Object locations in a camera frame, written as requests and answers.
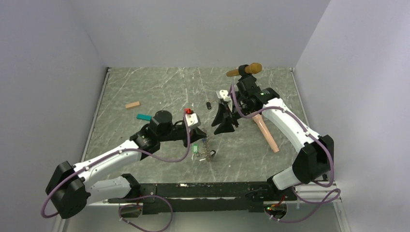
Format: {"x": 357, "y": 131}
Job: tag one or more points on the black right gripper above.
{"x": 226, "y": 126}

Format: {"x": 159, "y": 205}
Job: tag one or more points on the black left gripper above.
{"x": 196, "y": 134}

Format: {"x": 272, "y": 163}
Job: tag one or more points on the green tag key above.
{"x": 195, "y": 151}

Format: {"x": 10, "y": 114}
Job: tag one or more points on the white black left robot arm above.
{"x": 72, "y": 187}

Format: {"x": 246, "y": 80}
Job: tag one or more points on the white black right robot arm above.
{"x": 315, "y": 152}

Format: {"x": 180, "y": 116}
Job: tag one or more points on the black microphone stand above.
{"x": 247, "y": 83}

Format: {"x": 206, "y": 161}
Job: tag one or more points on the teal block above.
{"x": 144, "y": 117}

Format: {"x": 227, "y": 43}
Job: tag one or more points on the gold microphone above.
{"x": 253, "y": 68}

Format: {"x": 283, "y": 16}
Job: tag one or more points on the tan wooden block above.
{"x": 132, "y": 105}

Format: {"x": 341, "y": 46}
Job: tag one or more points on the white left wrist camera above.
{"x": 192, "y": 119}

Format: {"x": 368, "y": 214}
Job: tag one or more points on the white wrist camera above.
{"x": 192, "y": 119}
{"x": 223, "y": 95}

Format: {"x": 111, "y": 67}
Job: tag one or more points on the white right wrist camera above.
{"x": 223, "y": 95}

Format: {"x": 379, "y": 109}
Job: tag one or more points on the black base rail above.
{"x": 252, "y": 196}

